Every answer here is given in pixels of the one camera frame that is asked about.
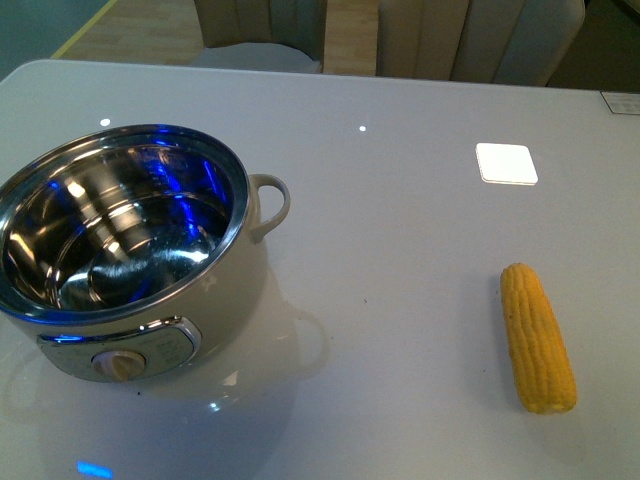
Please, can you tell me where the right beige dining chair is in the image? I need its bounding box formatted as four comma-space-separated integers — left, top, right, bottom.
376, 0, 585, 86

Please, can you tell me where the beige dining chair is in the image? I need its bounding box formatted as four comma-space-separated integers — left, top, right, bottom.
192, 0, 328, 73
376, 0, 585, 86

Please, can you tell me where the table label sticker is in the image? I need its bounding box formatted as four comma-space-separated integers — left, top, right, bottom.
600, 91, 640, 115

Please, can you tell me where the yellow corn cob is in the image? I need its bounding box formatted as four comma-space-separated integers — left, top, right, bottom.
500, 263, 577, 415

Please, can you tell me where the left beige dining chair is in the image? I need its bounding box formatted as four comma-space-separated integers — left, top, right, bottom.
192, 0, 328, 73

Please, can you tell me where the cream electric cooking pot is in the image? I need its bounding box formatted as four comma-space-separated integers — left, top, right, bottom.
1, 124, 291, 382

